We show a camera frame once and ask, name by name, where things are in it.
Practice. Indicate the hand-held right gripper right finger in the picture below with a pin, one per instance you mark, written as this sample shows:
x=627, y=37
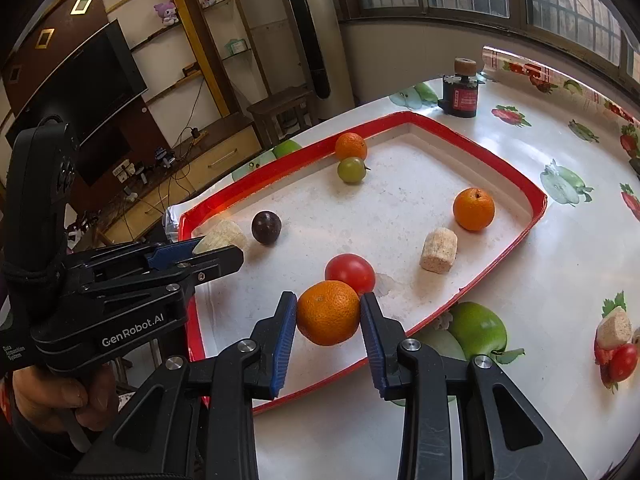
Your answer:
x=372, y=345

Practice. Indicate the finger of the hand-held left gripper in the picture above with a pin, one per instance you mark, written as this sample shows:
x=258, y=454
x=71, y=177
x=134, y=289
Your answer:
x=215, y=265
x=162, y=257

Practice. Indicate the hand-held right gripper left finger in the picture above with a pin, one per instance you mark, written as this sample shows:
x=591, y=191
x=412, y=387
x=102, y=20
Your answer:
x=282, y=345

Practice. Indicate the orange mandarin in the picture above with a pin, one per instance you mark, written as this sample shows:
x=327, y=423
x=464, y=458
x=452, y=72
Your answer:
x=328, y=312
x=473, y=208
x=350, y=146

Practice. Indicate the dark purple plum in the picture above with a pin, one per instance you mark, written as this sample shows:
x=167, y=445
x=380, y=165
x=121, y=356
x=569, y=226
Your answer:
x=266, y=227

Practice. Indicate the red tomato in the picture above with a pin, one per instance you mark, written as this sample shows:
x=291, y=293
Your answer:
x=622, y=362
x=350, y=269

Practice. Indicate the red rimmed white tray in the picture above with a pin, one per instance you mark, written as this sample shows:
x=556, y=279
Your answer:
x=400, y=200

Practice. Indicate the green grape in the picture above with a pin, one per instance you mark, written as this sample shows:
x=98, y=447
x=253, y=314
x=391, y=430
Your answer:
x=351, y=170

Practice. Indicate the person's left hand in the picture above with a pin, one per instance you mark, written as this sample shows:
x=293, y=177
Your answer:
x=50, y=392

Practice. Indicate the wooden television cabinet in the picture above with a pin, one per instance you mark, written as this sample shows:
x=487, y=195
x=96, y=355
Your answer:
x=220, y=160

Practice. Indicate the brown wooden stool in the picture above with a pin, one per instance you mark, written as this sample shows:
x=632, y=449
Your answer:
x=280, y=102

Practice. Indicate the black television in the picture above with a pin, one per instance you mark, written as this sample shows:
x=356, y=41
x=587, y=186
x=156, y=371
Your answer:
x=85, y=90

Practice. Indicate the fruit print plastic tablecloth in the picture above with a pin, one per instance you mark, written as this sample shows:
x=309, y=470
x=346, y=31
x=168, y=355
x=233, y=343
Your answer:
x=550, y=270

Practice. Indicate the green white tissue pack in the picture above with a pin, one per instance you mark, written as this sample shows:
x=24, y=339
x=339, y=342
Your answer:
x=235, y=47

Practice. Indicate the white standing air conditioner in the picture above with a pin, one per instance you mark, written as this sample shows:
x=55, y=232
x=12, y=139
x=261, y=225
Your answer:
x=342, y=60

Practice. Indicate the purple plush toy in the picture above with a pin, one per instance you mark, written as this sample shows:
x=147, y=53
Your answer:
x=167, y=12

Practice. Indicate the red jar with cork stopper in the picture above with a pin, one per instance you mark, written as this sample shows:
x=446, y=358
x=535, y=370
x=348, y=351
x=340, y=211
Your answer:
x=462, y=92

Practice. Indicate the wooden wall shelf unit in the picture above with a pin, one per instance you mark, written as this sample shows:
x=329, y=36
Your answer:
x=190, y=35

